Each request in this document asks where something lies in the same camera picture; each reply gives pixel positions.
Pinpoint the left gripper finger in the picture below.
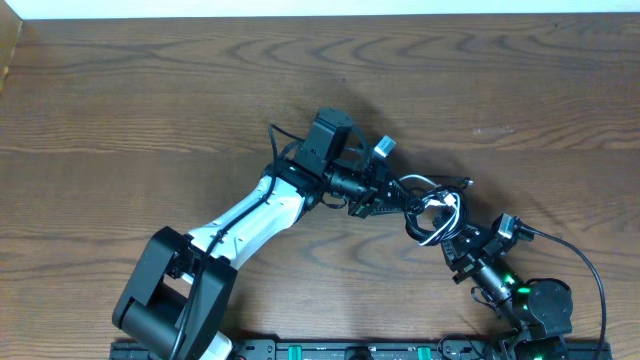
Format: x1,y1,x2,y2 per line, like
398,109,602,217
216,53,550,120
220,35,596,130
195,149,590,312
359,200,407,218
382,178,418,208

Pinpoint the black USB cable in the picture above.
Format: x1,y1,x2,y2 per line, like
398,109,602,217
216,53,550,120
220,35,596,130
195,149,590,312
402,174,474,245

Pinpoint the white USB cable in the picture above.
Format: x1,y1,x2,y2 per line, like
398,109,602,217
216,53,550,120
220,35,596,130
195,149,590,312
399,174,460,248

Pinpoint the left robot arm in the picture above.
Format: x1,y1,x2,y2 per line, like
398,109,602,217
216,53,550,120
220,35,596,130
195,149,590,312
112,108,418,360

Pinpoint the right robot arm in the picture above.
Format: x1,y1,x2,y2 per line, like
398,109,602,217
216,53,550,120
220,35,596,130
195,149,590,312
441,219,573,359

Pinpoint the right camera black cable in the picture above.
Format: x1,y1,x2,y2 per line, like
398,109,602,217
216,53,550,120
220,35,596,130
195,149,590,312
517,223,608,360

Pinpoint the camera black cable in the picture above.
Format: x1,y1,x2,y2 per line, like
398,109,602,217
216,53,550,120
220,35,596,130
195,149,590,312
517,223,608,360
167,123,321,360

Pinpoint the left camera black cable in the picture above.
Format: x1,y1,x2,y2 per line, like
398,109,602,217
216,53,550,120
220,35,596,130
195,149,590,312
167,123,321,360

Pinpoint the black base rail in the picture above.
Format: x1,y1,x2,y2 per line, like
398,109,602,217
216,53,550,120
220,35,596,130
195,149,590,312
109,339,613,360

